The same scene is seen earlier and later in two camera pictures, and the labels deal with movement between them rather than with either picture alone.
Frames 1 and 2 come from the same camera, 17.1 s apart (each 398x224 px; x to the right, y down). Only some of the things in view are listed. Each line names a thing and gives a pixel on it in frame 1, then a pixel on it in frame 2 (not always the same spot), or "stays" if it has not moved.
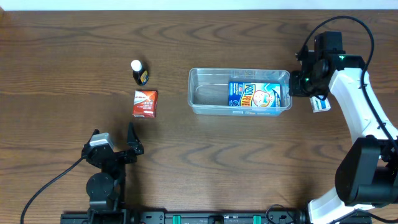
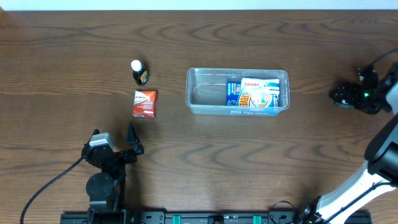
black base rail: x=203 y=217 stays
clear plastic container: x=243 y=92 stays
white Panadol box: x=318 y=104 to x=257 y=92
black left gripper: x=115 y=155 stays
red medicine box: x=145 y=104 stays
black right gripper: x=296 y=83 to x=343 y=95
